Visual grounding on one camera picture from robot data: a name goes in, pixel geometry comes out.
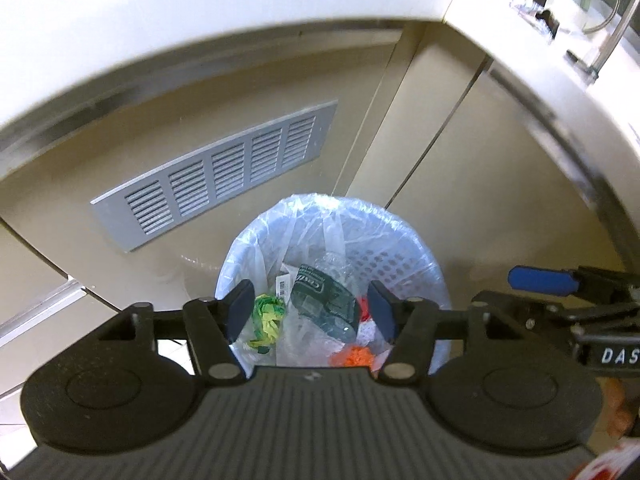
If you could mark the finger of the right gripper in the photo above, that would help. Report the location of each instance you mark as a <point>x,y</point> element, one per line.
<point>513,317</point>
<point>578,282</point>

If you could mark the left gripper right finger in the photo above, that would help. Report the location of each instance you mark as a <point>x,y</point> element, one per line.
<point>409,326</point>

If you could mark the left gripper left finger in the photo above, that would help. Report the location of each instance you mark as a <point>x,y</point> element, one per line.
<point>212,326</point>

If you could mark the green yellow plastic wrapper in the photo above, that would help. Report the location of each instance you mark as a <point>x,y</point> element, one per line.
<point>267,315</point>

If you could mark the crushed clear plastic bottle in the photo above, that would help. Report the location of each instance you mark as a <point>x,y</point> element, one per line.
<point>323,314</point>

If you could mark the white green medicine box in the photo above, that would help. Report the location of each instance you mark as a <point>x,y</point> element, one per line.
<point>283,285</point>

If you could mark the white trash bin with liner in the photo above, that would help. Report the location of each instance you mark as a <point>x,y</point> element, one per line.
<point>311,259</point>

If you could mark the person's right hand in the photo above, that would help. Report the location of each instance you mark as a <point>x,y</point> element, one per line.
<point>621,397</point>

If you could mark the grey cabinet vent grille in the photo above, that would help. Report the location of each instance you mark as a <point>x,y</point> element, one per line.
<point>148,206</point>

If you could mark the steel dish rack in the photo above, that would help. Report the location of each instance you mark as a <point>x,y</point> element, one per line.
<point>590,72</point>

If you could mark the silver foil sachet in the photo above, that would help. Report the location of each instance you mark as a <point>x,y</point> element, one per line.
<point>539,18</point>

